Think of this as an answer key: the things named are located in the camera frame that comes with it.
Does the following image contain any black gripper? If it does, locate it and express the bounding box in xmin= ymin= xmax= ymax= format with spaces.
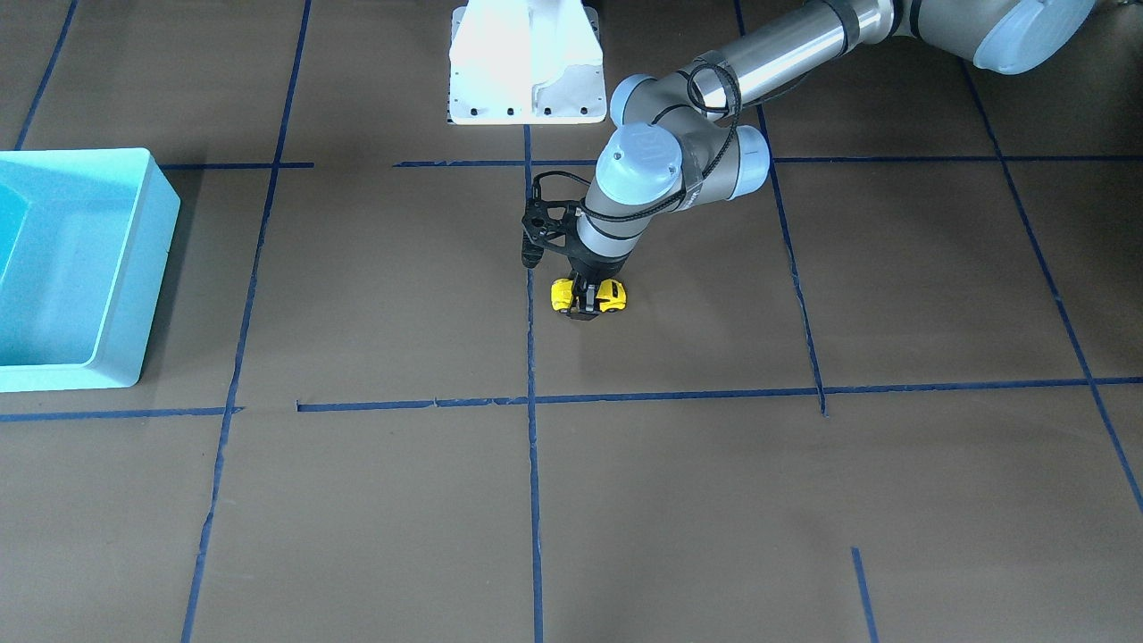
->
xmin=568 ymin=249 xmax=629 ymax=321

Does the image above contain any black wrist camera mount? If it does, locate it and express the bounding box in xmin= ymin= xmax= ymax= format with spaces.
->
xmin=520 ymin=196 xmax=585 ymax=270

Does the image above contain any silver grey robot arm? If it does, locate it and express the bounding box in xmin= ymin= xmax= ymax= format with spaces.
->
xmin=522 ymin=1 xmax=1094 ymax=319

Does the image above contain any teal plastic bin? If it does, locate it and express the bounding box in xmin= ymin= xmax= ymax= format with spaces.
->
xmin=1 ymin=148 xmax=179 ymax=392

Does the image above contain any yellow beetle toy car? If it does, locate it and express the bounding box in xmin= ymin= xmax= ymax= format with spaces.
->
xmin=547 ymin=278 xmax=626 ymax=318

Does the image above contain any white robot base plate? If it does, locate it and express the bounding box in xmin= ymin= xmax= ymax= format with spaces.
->
xmin=448 ymin=1 xmax=607 ymax=126

